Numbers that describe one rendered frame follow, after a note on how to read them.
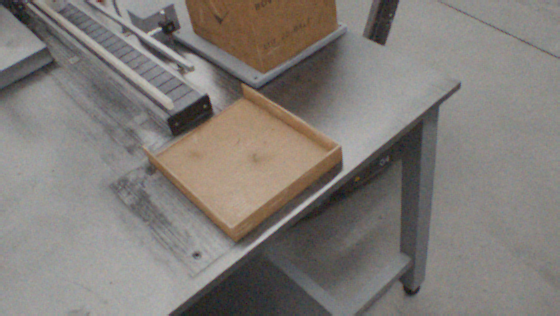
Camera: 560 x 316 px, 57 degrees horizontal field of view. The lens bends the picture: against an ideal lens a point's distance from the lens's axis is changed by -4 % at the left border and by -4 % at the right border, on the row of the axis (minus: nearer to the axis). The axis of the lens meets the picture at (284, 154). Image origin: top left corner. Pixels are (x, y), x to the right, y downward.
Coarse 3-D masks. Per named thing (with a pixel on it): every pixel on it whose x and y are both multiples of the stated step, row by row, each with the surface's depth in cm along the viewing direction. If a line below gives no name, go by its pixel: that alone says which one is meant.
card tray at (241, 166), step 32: (256, 96) 114; (224, 128) 112; (256, 128) 110; (288, 128) 109; (160, 160) 108; (192, 160) 106; (224, 160) 105; (256, 160) 104; (288, 160) 102; (320, 160) 96; (192, 192) 95; (224, 192) 99; (256, 192) 98; (288, 192) 94; (224, 224) 90; (256, 224) 92
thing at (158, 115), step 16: (32, 16) 165; (64, 32) 145; (112, 32) 140; (80, 48) 137; (96, 64) 132; (160, 64) 125; (112, 80) 128; (128, 96) 124; (144, 96) 117; (208, 96) 114; (160, 112) 112; (192, 112) 113; (208, 112) 116; (176, 128) 112
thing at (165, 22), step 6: (162, 12) 119; (162, 18) 120; (168, 18) 122; (162, 24) 120; (168, 24) 121; (156, 30) 120; (162, 30) 121; (168, 30) 121; (174, 30) 123; (150, 36) 120; (168, 36) 124; (174, 42) 125; (174, 48) 126; (180, 66) 130
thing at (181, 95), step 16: (64, 0) 159; (48, 16) 153; (64, 16) 151; (80, 16) 150; (96, 32) 141; (112, 48) 134; (128, 48) 132; (128, 64) 127; (144, 64) 126; (128, 80) 122; (160, 80) 120; (176, 80) 119; (176, 96) 115; (192, 96) 114; (176, 112) 111
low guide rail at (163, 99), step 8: (40, 0) 154; (48, 8) 149; (56, 16) 144; (64, 24) 141; (72, 24) 139; (72, 32) 139; (80, 32) 135; (88, 40) 131; (96, 48) 128; (104, 56) 126; (112, 56) 124; (112, 64) 125; (120, 64) 121; (128, 72) 118; (136, 80) 116; (144, 80) 115; (144, 88) 114; (152, 88) 112; (160, 96) 109; (168, 104) 108
